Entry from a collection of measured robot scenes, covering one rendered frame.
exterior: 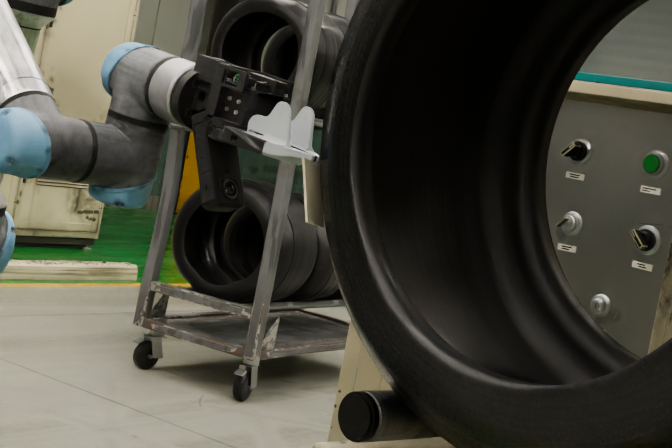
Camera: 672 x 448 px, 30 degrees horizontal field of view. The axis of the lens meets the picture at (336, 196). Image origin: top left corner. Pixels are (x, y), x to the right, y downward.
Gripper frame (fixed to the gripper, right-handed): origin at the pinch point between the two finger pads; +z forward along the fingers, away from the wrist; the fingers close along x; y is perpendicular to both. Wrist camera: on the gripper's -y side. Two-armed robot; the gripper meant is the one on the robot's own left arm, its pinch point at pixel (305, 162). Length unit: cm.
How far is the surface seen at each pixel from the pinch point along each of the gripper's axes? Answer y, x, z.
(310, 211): -2.2, -10.7, 13.2
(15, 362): -150, 183, -313
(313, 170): 1.2, -9.5, 10.9
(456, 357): -8.2, -10.7, 33.6
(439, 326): -10.4, 3.3, 20.4
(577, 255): -7, 56, 0
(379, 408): -15.9, -9.4, 26.4
